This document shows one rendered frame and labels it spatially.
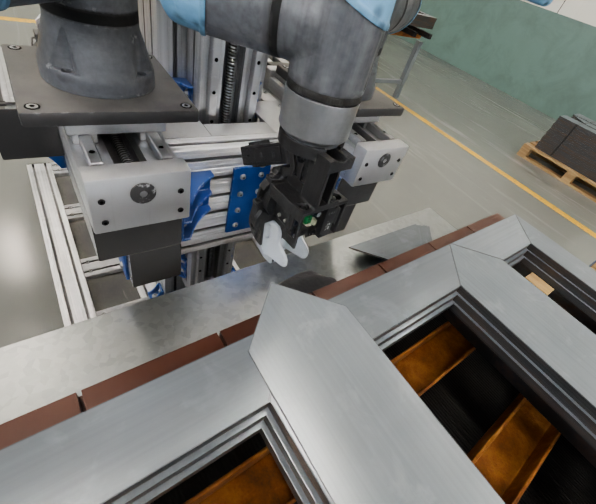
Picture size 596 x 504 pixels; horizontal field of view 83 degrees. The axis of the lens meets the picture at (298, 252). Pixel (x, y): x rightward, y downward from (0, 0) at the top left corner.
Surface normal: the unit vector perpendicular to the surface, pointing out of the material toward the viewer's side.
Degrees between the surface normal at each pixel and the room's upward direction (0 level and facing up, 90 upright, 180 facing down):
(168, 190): 90
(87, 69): 72
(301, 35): 101
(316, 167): 91
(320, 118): 90
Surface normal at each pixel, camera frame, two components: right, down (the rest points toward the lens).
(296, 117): -0.57, 0.47
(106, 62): 0.55, 0.45
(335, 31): -0.22, 0.65
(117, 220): 0.54, 0.68
